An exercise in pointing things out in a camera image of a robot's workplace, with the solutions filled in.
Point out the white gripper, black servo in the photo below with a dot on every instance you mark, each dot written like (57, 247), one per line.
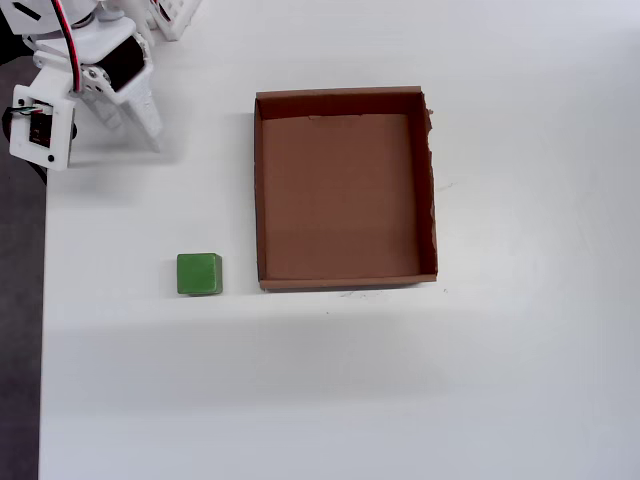
(126, 62)

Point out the green cube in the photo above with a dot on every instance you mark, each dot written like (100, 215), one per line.
(197, 272)

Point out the brown cardboard box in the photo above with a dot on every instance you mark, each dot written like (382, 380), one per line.
(340, 200)

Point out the white lattice plastic part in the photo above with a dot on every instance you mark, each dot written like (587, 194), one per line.
(172, 25)

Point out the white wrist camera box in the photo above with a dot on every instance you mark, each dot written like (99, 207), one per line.
(55, 150)

